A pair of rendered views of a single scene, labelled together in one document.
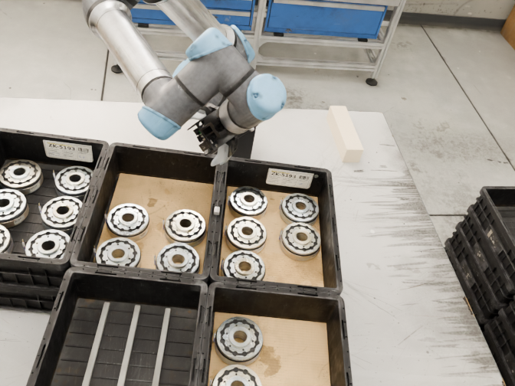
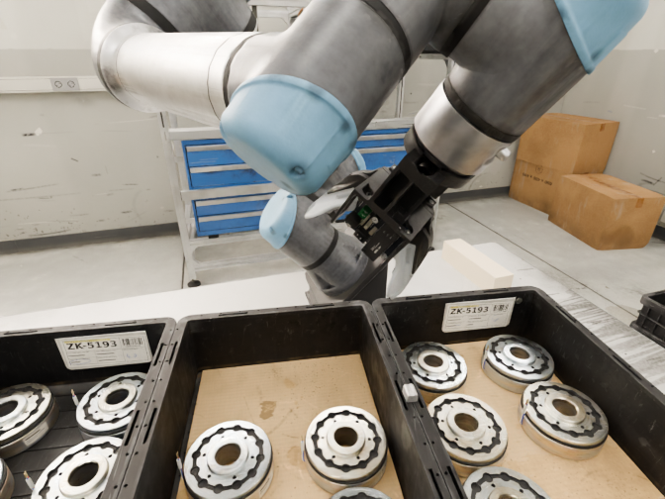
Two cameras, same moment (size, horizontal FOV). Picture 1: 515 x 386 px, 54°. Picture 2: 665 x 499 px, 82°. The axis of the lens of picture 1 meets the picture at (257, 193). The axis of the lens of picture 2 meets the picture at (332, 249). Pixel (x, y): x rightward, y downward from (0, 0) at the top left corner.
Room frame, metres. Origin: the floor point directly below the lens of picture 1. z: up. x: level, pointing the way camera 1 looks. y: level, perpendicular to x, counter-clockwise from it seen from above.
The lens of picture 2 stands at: (0.47, 0.19, 1.29)
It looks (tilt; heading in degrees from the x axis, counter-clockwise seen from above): 27 degrees down; 358
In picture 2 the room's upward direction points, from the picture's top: straight up
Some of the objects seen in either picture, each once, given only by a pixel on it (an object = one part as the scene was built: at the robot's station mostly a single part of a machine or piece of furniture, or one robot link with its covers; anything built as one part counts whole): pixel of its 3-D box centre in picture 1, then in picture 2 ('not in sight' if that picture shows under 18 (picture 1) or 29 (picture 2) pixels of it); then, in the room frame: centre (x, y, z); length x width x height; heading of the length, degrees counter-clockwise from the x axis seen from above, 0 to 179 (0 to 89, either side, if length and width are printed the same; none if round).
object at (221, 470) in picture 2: (128, 217); (228, 454); (0.78, 0.30, 0.86); 0.05 x 0.05 x 0.01
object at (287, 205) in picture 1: (300, 207); (518, 355); (0.94, -0.12, 0.86); 0.10 x 0.10 x 0.01
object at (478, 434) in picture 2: (247, 231); (465, 423); (0.81, 0.01, 0.86); 0.05 x 0.05 x 0.01
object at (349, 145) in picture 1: (343, 132); (474, 264); (1.46, -0.26, 0.73); 0.24 x 0.06 x 0.06; 17
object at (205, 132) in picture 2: not in sight; (318, 127); (2.81, 0.21, 0.91); 1.70 x 0.10 x 0.05; 106
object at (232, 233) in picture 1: (247, 232); (465, 425); (0.81, 0.01, 0.86); 0.10 x 0.10 x 0.01
